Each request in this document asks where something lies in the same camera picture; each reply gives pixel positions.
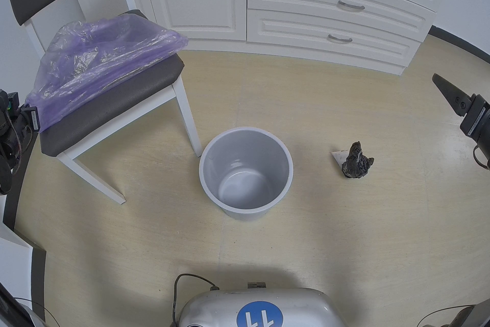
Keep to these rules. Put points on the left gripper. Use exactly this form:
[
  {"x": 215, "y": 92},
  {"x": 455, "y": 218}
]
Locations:
[{"x": 30, "y": 119}]

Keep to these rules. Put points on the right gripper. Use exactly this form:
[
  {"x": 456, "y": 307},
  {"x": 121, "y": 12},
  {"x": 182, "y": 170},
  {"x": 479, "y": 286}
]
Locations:
[{"x": 478, "y": 122}]

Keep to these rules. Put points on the purple plastic bag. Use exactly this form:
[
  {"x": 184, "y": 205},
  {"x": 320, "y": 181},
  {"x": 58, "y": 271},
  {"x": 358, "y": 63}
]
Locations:
[{"x": 99, "y": 57}]

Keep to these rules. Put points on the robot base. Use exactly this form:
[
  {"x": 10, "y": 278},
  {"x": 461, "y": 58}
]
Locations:
[{"x": 268, "y": 306}]

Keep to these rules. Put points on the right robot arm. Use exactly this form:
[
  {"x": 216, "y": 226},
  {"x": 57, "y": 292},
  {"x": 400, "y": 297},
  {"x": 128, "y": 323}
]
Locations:
[{"x": 476, "y": 316}]

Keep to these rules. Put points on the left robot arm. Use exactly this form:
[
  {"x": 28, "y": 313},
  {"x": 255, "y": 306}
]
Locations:
[{"x": 5, "y": 168}]

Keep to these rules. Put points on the grey trash bin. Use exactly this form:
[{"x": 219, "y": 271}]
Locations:
[{"x": 245, "y": 164}]

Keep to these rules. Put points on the white chair dark grey seat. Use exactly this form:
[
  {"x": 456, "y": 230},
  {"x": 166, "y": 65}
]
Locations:
[{"x": 115, "y": 96}]

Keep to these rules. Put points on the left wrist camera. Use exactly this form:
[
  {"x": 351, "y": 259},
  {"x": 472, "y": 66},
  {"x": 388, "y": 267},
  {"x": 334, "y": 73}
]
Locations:
[{"x": 13, "y": 99}]

